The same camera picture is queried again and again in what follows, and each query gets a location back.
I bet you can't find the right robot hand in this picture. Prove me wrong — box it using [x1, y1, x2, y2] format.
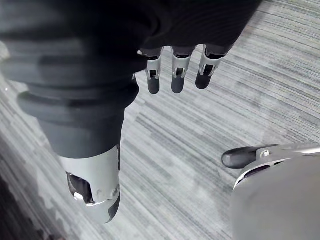
[0, 0, 262, 225]

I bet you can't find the dark robot foot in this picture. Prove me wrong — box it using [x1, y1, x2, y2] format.
[221, 146, 264, 170]

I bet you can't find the silver robot leg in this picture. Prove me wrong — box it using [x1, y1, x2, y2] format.
[229, 143, 320, 240]

